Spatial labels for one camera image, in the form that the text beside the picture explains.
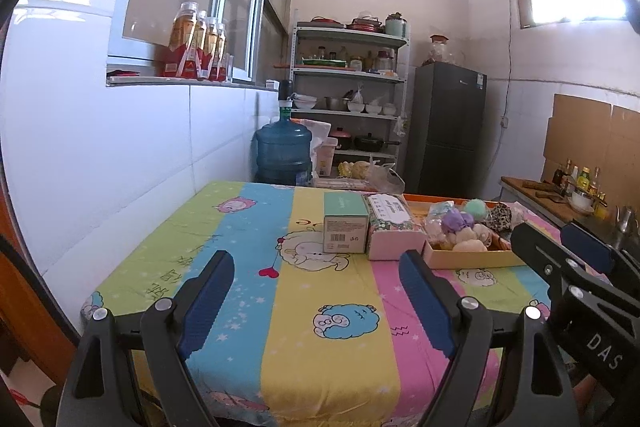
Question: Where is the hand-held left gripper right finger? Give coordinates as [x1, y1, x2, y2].
[399, 249, 584, 427]

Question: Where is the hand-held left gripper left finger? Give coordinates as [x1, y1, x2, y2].
[59, 249, 235, 427]

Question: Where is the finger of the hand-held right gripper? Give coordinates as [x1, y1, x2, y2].
[559, 222, 640, 289]
[510, 221, 609, 319]

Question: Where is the leopard print scrunchie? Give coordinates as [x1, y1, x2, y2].
[487, 202, 516, 233]

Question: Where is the orange rimmed cardboard box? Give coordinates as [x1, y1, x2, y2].
[401, 193, 532, 271]

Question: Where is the cream plush toy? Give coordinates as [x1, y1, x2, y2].
[449, 224, 494, 253]

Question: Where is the white fuzzy scrunchie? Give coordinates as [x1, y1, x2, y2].
[428, 226, 452, 251]

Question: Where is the green fluffy ball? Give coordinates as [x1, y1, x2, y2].
[462, 198, 494, 221]

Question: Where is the purple scrunchie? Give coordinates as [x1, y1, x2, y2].
[442, 211, 476, 238]

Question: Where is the small blue white tissue packet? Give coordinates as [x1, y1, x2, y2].
[426, 201, 456, 229]

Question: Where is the grey kitchen counter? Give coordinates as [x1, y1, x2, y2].
[500, 176, 640, 259]

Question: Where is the white enamel bowl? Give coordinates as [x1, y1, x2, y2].
[569, 188, 597, 214]

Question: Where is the steel kettle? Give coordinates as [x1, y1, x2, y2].
[615, 204, 639, 234]

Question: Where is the wooden cutting board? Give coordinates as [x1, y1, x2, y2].
[501, 177, 576, 221]

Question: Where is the group of condiment bottles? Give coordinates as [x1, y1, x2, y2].
[552, 159, 609, 208]

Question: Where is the floral tissue box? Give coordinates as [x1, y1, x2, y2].
[361, 192, 429, 262]

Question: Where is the green and white carton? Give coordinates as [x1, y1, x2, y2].
[322, 191, 371, 255]

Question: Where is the colourful striped cartoon blanket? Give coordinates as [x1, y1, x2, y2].
[80, 180, 601, 427]

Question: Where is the brown cardboard sheet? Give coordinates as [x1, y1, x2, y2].
[542, 93, 640, 208]

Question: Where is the clear plastic bag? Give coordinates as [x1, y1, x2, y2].
[337, 159, 406, 194]

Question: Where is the dark grey fridge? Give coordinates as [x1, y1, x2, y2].
[404, 61, 488, 200]

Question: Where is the flat printed package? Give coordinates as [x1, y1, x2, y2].
[312, 177, 366, 190]

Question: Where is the blue water jug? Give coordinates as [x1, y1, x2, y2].
[255, 109, 314, 186]

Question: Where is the black cooking pot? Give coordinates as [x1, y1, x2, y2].
[354, 133, 402, 152]

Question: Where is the pink plastic container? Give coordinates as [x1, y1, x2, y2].
[315, 142, 337, 178]

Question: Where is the brown wooden door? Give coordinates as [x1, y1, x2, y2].
[0, 187, 84, 389]

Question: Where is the row of white bowls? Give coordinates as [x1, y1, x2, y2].
[347, 103, 399, 116]

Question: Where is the white sack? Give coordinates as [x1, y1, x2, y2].
[300, 119, 334, 173]

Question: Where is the glass jar red lid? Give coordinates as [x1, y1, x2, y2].
[430, 34, 451, 66]

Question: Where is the black water pump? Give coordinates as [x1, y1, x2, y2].
[277, 79, 295, 112]

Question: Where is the white metal shelf rack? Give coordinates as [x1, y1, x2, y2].
[290, 22, 412, 188]

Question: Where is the amber drink bottle red label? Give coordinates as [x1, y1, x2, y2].
[161, 2, 200, 80]
[202, 17, 220, 82]
[214, 23, 229, 82]
[187, 10, 209, 81]

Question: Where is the row of jars and bottles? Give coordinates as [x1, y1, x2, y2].
[312, 47, 396, 73]

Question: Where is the pale green canister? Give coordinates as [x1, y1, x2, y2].
[384, 13, 407, 38]

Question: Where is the red pot stack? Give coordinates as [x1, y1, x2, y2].
[346, 17, 384, 33]

